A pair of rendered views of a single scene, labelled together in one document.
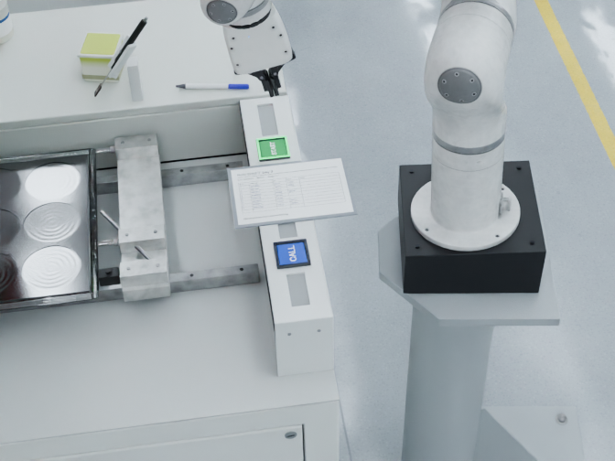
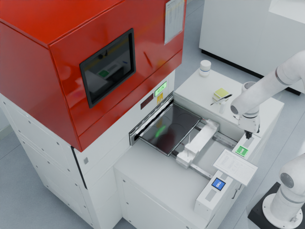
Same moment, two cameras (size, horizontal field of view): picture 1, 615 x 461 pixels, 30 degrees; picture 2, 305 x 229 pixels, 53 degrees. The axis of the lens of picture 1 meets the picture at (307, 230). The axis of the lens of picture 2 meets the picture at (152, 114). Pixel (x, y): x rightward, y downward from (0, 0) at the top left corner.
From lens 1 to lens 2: 0.57 m
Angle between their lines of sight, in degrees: 30
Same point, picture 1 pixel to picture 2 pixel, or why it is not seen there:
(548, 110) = not seen: outside the picture
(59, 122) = (198, 106)
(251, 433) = (178, 218)
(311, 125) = (296, 142)
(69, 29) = (222, 82)
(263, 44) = (248, 124)
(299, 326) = (202, 205)
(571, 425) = not seen: outside the picture
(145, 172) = (209, 132)
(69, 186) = (187, 123)
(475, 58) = (296, 176)
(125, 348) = (166, 173)
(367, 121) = not seen: outside the picture
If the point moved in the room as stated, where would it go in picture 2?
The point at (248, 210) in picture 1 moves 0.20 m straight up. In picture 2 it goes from (218, 163) to (225, 141)
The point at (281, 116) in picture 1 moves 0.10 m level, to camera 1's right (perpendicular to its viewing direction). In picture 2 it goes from (253, 143) to (268, 153)
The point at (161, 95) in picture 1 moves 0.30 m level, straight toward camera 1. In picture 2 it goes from (227, 115) to (203, 148)
